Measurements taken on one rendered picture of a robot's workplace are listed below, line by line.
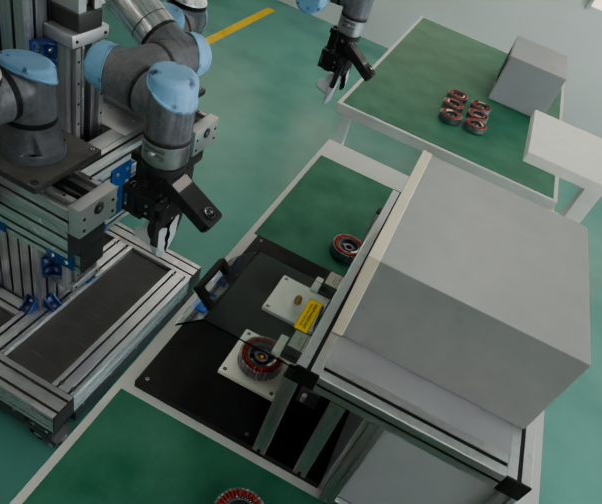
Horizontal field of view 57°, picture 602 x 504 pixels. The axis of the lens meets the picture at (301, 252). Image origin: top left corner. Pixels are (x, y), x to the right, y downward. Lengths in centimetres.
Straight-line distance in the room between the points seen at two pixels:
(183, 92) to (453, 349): 61
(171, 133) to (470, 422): 71
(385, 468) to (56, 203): 94
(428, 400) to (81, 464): 70
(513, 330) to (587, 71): 494
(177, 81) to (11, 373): 138
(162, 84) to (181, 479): 79
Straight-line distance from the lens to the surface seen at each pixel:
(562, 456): 280
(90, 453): 127
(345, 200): 205
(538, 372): 102
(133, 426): 130
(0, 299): 224
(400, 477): 115
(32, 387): 199
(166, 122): 86
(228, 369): 136
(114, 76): 91
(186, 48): 100
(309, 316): 114
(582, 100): 588
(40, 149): 142
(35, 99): 135
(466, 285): 97
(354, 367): 103
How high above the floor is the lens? 189
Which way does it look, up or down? 40 degrees down
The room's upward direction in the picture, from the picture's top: 20 degrees clockwise
